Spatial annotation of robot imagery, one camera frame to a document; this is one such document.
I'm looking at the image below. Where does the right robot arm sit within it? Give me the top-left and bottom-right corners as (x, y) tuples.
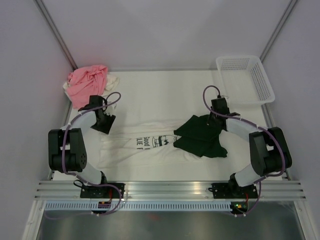
(207, 96), (292, 198)

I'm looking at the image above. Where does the white plastic basket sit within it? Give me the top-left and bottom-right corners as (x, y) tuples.
(216, 55), (275, 106)

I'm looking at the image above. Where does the cream white t-shirt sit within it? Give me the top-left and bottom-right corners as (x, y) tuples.
(62, 74), (120, 100)

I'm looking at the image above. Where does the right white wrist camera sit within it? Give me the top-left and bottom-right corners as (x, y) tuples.
(217, 94), (230, 99)

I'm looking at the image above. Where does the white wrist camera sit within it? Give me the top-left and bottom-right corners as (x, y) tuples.
(104, 101), (117, 115)
(217, 94), (230, 99)

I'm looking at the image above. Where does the white slotted cable duct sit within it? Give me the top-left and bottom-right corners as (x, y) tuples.
(45, 200), (232, 212)

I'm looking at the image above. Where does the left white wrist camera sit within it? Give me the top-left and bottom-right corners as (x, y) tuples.
(104, 101), (117, 115)

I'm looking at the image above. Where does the aluminium mounting rail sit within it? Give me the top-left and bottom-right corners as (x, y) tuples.
(33, 180), (306, 201)

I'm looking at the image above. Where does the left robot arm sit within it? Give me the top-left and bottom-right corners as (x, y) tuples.
(48, 92), (121, 198)

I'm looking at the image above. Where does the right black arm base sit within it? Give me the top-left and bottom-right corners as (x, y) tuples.
(208, 182), (258, 200)

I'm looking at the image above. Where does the pink t-shirt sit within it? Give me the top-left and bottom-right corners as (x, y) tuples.
(63, 65), (108, 109)

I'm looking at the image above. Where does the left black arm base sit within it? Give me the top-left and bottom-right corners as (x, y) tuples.
(80, 182), (125, 199)

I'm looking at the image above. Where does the white and green t-shirt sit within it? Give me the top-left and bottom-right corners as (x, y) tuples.
(97, 115), (228, 169)

